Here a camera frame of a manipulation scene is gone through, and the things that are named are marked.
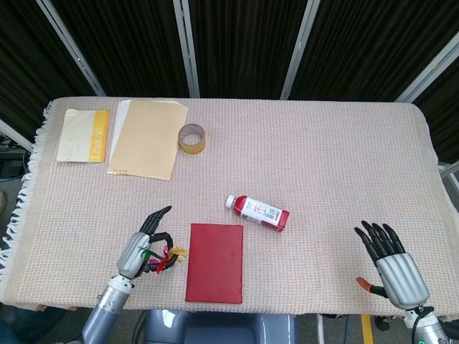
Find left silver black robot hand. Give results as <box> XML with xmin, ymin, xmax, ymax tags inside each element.
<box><xmin>116</xmin><ymin>205</ymin><xmax>179</xmax><ymax>280</ymax></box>

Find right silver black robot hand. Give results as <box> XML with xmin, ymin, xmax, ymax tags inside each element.
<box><xmin>354</xmin><ymin>220</ymin><xmax>430</xmax><ymax>309</ymax></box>

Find feather shuttlecock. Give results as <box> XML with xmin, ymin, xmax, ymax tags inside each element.
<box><xmin>138</xmin><ymin>243</ymin><xmax>189</xmax><ymax>272</ymax></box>

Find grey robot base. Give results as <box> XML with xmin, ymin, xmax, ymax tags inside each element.
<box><xmin>131</xmin><ymin>309</ymin><xmax>298</xmax><ymax>344</ymax></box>

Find red juice bottle white cap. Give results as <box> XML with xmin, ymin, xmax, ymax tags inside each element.
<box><xmin>224</xmin><ymin>194</ymin><xmax>290</xmax><ymax>233</ymax></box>

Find red notebook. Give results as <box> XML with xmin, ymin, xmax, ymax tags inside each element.
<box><xmin>184</xmin><ymin>223</ymin><xmax>245</xmax><ymax>305</ymax></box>

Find manila paper folder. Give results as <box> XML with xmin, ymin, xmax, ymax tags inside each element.
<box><xmin>107</xmin><ymin>99</ymin><xmax>189</xmax><ymax>182</ymax></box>

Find brown packing tape roll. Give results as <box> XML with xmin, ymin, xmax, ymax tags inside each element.
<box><xmin>177</xmin><ymin>123</ymin><xmax>207</xmax><ymax>156</ymax></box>

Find white paper sheets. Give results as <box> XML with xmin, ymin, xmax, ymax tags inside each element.
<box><xmin>108</xmin><ymin>100</ymin><xmax>132</xmax><ymax>164</ymax></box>

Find yellow-edged notepad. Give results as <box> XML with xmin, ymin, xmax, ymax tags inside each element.
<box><xmin>56</xmin><ymin>109</ymin><xmax>110</xmax><ymax>163</ymax></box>

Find beige woven tablecloth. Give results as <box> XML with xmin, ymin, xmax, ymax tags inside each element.
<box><xmin>0</xmin><ymin>96</ymin><xmax>449</xmax><ymax>318</ymax></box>

